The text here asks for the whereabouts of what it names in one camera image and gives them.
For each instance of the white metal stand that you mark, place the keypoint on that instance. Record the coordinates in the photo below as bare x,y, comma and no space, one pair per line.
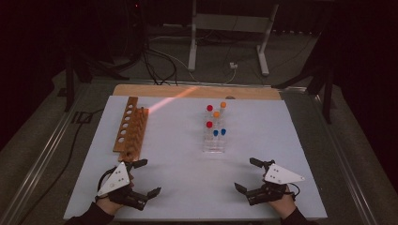
231,23

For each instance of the black stand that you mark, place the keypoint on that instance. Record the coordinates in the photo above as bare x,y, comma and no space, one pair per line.
69,81
327,93

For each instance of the white table sheet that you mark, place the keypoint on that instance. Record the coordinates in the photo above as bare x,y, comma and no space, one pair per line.
187,175

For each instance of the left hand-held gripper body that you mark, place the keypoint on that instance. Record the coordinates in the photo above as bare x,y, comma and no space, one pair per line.
114,181

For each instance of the red capped test tube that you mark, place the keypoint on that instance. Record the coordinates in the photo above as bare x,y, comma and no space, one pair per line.
209,108
209,124

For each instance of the clear plastic tube rack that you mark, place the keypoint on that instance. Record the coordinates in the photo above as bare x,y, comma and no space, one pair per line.
214,148

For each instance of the white plug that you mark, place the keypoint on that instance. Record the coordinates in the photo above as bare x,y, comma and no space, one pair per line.
233,65

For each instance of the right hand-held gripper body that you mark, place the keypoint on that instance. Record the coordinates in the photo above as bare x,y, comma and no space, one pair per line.
280,175

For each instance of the aluminium floor rail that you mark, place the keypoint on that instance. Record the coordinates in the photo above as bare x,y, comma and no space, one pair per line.
40,162
344,156

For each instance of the wooden test tube rack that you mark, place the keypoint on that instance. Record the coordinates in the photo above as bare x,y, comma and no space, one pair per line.
133,131

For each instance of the person's left hand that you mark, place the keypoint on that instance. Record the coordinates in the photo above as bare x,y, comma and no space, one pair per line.
108,206

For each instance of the person's right hand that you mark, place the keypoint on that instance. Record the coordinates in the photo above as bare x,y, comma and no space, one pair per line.
283,204

